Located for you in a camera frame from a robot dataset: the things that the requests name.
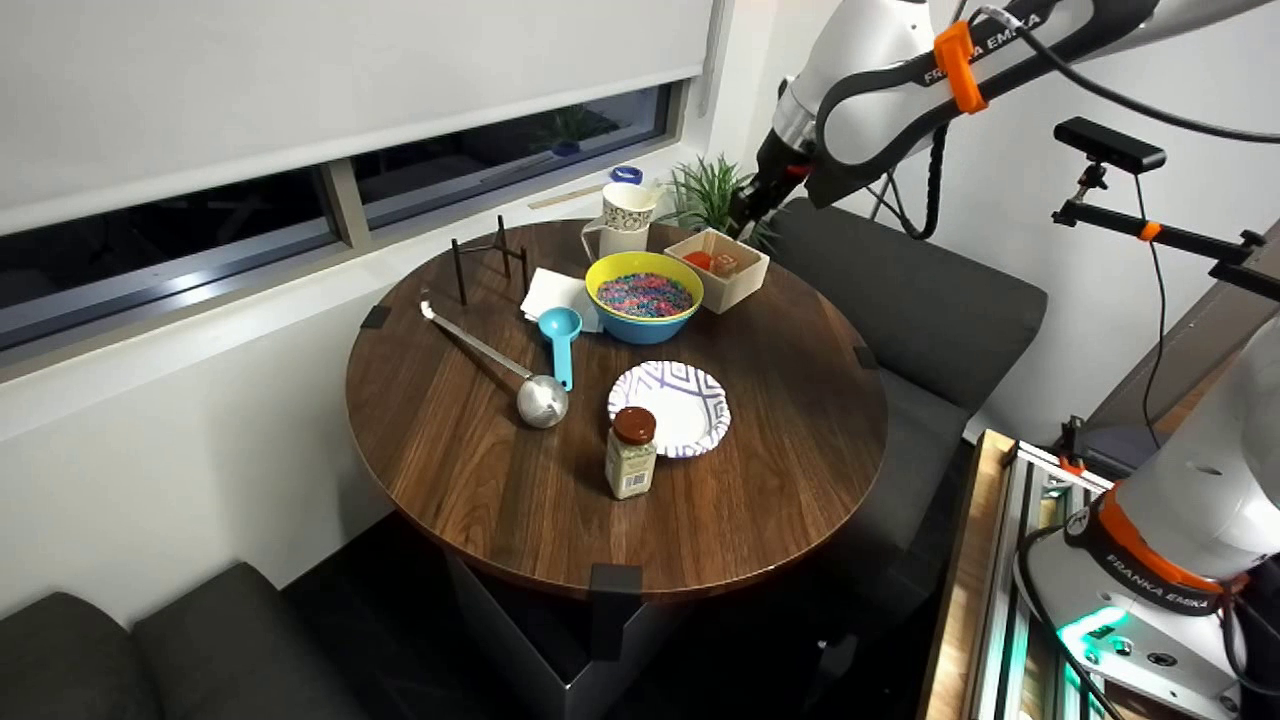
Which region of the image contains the round dark wooden table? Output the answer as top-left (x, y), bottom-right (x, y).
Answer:
top-left (339, 215), bottom-right (890, 601)

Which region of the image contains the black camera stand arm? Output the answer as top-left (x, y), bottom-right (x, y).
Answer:
top-left (1048, 155), bottom-right (1280, 302)

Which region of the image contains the light wooden plank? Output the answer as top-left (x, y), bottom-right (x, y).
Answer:
top-left (917, 425), bottom-right (1021, 720)

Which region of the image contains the yellow and blue bowl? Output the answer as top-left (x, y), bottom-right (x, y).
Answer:
top-left (581, 247), bottom-right (706, 351)

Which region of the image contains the white roller blind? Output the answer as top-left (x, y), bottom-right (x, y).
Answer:
top-left (0, 0), bottom-right (721, 238)

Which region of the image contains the dark grey sofa bench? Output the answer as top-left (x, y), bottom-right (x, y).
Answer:
top-left (763, 197), bottom-right (1052, 634)
top-left (0, 555), bottom-right (453, 720)

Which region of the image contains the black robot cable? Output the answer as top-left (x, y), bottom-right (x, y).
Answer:
top-left (967, 0), bottom-right (1280, 148)

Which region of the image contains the window with grey frame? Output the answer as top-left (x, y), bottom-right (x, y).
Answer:
top-left (0, 81), bottom-right (700, 360)

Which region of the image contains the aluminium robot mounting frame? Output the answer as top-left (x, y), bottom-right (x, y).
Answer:
top-left (975, 435), bottom-right (1280, 720)

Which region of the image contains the small green plant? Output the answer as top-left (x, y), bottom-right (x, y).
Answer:
top-left (664, 153), bottom-right (758, 242)

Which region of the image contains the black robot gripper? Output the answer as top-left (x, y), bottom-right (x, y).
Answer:
top-left (736, 126), bottom-right (821, 233)

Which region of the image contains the black peg rack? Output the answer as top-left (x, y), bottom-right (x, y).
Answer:
top-left (444, 211), bottom-right (534, 311)

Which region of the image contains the white paper napkin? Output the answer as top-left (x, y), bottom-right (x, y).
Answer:
top-left (515, 265), bottom-right (608, 341)

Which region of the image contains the black stereo camera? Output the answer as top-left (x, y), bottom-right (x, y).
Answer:
top-left (1048, 110), bottom-right (1173, 178)

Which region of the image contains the white mug with lid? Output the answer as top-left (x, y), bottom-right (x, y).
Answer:
top-left (575, 165), bottom-right (664, 265)

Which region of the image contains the patterned white paper plate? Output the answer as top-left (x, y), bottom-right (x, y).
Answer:
top-left (602, 354), bottom-right (736, 465)

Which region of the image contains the metal ladle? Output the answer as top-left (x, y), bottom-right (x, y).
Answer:
top-left (414, 292), bottom-right (575, 435)

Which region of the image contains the blue measuring spoon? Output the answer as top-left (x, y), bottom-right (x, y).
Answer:
top-left (531, 302), bottom-right (588, 394)

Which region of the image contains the spice jar with brown lid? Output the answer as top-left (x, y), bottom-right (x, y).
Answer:
top-left (600, 404), bottom-right (664, 503)

